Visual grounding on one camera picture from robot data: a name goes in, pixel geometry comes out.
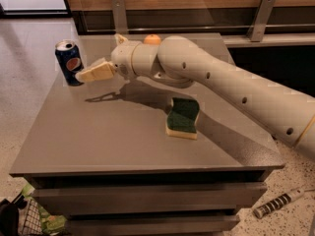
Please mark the left metal rail bracket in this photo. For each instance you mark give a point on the left metal rail bracket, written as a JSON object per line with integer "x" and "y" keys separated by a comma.
{"x": 119, "y": 16}

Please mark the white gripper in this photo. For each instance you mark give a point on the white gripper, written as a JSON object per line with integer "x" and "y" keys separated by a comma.
{"x": 122, "y": 60}

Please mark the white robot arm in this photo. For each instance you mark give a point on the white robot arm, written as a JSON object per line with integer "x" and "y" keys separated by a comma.
{"x": 287, "y": 114}

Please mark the metal rail bracket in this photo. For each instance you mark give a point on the metal rail bracket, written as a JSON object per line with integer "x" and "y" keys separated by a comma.
{"x": 119, "y": 16}
{"x": 257, "y": 29}

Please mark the green snack bag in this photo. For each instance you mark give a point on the green snack bag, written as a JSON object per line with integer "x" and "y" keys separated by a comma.
{"x": 36, "y": 220}

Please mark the black wire basket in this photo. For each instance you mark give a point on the black wire basket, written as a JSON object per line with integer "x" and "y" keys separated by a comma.
{"x": 9, "y": 218}

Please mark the white power strip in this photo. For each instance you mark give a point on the white power strip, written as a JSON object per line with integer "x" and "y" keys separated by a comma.
{"x": 279, "y": 202}

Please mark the horizontal metal rail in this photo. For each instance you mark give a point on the horizontal metal rail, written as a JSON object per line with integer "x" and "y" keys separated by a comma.
{"x": 227, "y": 30}

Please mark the green yellow sponge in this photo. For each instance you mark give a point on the green yellow sponge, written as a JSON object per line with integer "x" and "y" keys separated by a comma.
{"x": 182, "y": 117}

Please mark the orange fruit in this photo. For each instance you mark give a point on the orange fruit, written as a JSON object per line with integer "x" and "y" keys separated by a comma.
{"x": 152, "y": 39}

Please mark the right metal rail bracket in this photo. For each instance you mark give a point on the right metal rail bracket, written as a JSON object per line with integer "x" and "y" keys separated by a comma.
{"x": 257, "y": 29}

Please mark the grey drawer cabinet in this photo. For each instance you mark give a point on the grey drawer cabinet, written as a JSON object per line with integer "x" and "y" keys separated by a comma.
{"x": 99, "y": 154}

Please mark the blue pepsi can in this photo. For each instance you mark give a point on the blue pepsi can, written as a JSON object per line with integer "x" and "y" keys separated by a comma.
{"x": 69, "y": 59}

